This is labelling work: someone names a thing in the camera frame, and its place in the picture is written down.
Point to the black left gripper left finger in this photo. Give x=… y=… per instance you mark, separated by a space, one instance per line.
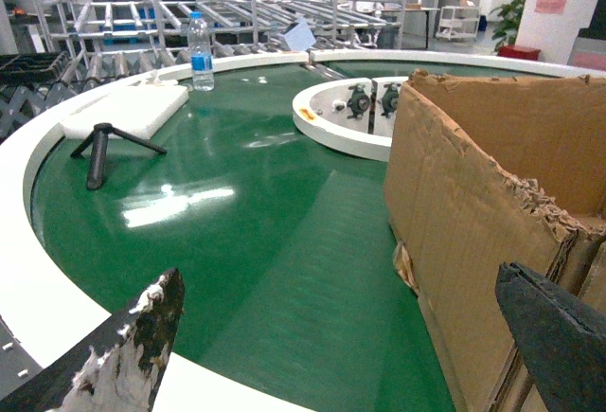
x=119 y=366

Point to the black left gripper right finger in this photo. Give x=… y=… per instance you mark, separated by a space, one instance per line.
x=560 y=337

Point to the brown cardboard box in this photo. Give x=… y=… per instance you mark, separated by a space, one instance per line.
x=484 y=171

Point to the green curved conveyor belt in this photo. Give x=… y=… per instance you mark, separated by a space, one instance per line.
x=284 y=246

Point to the black expandable roller conveyor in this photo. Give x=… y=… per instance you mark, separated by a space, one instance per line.
x=33 y=83

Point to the white inner conveyor hub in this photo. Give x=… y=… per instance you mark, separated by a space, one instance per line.
x=354 y=116

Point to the metal roller rack shelf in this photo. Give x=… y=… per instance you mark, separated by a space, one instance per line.
x=103 y=40

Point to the black mini tripod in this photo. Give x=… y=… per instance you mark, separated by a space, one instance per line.
x=98 y=139

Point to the white foam block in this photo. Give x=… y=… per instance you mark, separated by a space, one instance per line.
x=140 y=110

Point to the red plant pot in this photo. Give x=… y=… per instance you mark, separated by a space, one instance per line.
x=519 y=52

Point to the green potted plant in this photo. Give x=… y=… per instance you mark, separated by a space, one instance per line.
x=509 y=16

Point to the white rolling cart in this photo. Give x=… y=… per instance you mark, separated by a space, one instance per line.
x=458 y=23

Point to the clear plastic water bottle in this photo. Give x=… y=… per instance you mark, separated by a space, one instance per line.
x=199 y=46

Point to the white humanoid robot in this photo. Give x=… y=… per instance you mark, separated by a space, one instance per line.
x=367 y=37

